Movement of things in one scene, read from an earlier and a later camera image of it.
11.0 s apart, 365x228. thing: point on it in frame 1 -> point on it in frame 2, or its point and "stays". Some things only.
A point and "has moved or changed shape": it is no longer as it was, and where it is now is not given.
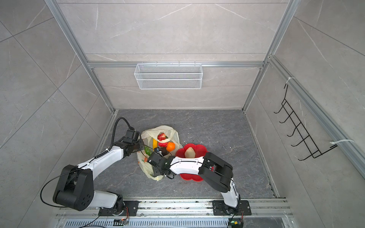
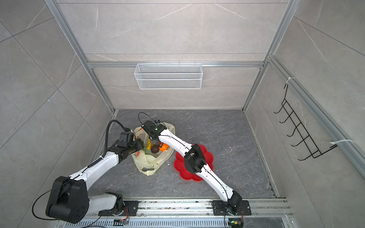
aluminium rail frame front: (183, 213) stays
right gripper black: (154, 171) -> (149, 137)
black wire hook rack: (299, 129) stays
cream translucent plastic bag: (147, 138) has moved or changed shape
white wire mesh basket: (168, 76) stays
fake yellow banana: (155, 143) -> (149, 144)
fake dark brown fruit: (164, 151) -> (155, 148)
